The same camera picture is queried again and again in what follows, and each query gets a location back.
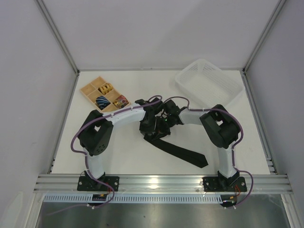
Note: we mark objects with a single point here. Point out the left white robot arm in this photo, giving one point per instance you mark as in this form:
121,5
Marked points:
95,133

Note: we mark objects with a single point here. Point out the colourful dotted rolled tie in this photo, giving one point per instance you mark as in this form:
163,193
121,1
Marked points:
120,102

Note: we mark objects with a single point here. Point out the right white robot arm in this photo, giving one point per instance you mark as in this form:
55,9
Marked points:
221,128

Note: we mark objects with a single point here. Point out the aluminium mounting rail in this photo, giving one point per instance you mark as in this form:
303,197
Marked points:
158,184

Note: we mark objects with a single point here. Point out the yellow patterned rolled tie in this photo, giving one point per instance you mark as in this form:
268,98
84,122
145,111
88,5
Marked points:
105,88

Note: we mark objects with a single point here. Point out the blue striped rolled tie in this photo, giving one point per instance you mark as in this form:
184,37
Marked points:
102,102

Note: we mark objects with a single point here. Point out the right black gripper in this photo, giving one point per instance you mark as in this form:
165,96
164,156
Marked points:
163,128

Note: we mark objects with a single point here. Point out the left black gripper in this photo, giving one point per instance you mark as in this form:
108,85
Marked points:
147,127

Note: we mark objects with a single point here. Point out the wooden compartment box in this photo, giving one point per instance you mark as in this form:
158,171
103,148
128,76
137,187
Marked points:
104,96

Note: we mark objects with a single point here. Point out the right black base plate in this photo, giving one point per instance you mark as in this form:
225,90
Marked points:
217,184

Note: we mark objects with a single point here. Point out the white plastic basket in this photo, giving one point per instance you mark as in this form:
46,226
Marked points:
208,85

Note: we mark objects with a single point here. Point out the white slotted cable duct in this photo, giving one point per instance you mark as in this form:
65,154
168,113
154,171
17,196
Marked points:
140,198

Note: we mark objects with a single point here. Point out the black necktie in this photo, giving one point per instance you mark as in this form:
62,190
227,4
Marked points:
194,158

